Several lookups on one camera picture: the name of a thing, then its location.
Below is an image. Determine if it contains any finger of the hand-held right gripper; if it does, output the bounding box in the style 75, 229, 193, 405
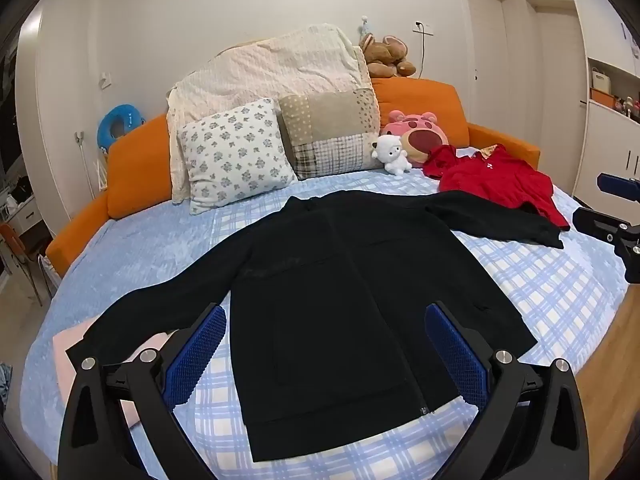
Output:
596, 172, 640, 196
572, 207, 640, 241

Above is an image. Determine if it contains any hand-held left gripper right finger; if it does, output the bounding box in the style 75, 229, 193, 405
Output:
424, 301, 591, 480

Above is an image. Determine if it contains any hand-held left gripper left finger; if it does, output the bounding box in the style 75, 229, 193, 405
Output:
57, 302, 228, 480

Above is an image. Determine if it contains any black jacket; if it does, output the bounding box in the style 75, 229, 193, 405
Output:
66, 191, 565, 463

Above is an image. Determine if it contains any white cabinet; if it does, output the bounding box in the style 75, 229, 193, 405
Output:
562, 0, 640, 211

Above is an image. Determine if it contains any row of small figurines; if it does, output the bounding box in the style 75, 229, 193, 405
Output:
617, 95, 640, 124

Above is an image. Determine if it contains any blue plaid bed sheet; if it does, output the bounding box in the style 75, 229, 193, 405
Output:
172, 147, 631, 480

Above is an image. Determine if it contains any red garment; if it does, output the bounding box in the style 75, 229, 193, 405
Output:
422, 144, 571, 232

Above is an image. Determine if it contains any light blue fuzzy blanket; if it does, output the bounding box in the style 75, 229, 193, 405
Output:
20, 200, 236, 466

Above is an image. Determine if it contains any pink cloth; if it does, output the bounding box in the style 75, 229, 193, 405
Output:
52, 327, 171, 428

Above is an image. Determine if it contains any white door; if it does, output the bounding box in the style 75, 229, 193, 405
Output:
459, 0, 516, 126

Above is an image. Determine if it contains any pink bear plush toy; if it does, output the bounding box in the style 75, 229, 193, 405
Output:
382, 109, 450, 168

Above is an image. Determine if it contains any white floral pillow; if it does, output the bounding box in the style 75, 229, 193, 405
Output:
177, 98, 299, 216

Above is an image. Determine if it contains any white lamb plush toy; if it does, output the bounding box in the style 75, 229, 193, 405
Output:
371, 134, 413, 177

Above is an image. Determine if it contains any brown chair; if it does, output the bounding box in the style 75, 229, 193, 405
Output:
0, 222, 53, 306

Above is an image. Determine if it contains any beige patchwork pillow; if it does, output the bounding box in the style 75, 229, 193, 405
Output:
278, 87, 386, 181

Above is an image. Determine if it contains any brown plush toy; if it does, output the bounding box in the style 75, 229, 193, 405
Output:
359, 32, 417, 79

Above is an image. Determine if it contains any metal wall rod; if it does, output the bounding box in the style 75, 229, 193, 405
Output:
74, 131, 98, 191

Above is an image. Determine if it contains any blue swim ring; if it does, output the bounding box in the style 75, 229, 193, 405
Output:
96, 105, 146, 150

